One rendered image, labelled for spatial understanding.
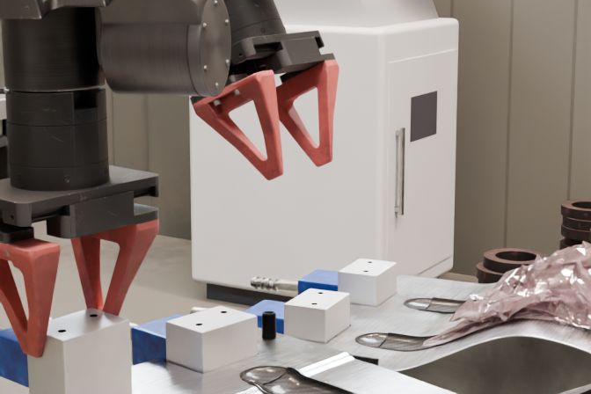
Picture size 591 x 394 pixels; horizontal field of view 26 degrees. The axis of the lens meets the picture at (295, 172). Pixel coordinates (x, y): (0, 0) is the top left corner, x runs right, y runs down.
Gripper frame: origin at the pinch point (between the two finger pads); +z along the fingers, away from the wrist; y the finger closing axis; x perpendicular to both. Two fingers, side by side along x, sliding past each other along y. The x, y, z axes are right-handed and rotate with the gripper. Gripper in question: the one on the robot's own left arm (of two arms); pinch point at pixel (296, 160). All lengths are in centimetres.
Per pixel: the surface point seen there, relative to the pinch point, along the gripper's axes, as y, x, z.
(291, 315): -0.3, 5.7, 10.8
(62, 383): -29.2, 0.9, 8.9
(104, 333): -26.3, -0.7, 7.2
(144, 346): -17.0, 5.5, 8.8
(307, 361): -12.9, -3.7, 13.6
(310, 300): 1.6, 4.8, 10.3
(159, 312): 218, 218, 3
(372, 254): 239, 150, 10
